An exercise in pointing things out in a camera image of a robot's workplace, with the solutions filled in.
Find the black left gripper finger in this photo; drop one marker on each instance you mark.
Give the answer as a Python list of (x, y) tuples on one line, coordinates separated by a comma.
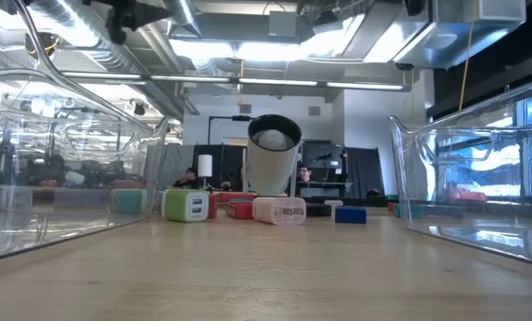
[(144, 12)]

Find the small teal plug charger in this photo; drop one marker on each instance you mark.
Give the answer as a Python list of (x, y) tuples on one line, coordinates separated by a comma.
[(128, 201)]

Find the small purple plug charger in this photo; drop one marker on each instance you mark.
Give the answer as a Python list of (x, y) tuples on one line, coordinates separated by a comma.
[(9, 197)]

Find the black box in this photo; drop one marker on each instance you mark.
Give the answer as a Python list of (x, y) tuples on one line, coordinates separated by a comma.
[(318, 210)]

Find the blue box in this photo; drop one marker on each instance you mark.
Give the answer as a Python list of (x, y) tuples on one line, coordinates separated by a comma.
[(350, 215)]

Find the teal picture card box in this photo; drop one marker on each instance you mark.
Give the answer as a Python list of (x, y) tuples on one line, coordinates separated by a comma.
[(408, 211)]

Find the red picture card box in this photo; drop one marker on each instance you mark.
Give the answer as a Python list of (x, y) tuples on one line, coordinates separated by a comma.
[(466, 195), (239, 211)]

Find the bright ceiling light panel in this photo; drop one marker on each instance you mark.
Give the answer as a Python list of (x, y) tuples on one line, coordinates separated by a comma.
[(265, 50)]

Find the black boom stand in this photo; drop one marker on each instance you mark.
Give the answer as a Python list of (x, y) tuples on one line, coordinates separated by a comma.
[(230, 117)]

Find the grey ceiling box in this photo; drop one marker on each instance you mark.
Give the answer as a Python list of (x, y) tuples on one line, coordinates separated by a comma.
[(282, 24)]

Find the long ceiling light strip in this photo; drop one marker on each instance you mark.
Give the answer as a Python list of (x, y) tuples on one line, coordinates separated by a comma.
[(274, 82)]

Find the grey partition panel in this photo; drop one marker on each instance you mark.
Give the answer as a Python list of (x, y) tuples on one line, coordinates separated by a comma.
[(174, 165)]

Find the white table lamp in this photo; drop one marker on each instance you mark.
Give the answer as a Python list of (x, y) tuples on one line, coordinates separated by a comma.
[(204, 166)]

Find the person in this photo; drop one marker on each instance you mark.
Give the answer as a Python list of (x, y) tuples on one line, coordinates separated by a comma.
[(305, 174), (187, 179)]

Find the black curtain panel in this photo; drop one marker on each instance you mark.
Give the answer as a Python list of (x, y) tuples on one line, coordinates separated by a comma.
[(225, 160)]

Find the white cylindrical cup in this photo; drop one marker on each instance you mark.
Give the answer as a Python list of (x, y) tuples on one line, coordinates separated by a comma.
[(272, 169)]

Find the clear plastic bin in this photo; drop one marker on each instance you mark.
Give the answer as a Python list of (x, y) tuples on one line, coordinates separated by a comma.
[(470, 241), (69, 232)]

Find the black monitor equipment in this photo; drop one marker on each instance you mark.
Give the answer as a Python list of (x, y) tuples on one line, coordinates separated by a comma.
[(323, 160)]

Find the background desk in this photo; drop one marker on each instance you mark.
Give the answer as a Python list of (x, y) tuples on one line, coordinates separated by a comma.
[(323, 189)]

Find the black curtain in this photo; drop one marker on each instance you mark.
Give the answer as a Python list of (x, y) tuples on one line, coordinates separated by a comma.
[(363, 171)]

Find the green usb wall charger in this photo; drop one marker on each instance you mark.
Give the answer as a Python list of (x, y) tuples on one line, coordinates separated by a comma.
[(178, 206)]

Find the pink wall charger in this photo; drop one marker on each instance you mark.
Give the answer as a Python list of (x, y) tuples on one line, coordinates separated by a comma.
[(279, 211)]

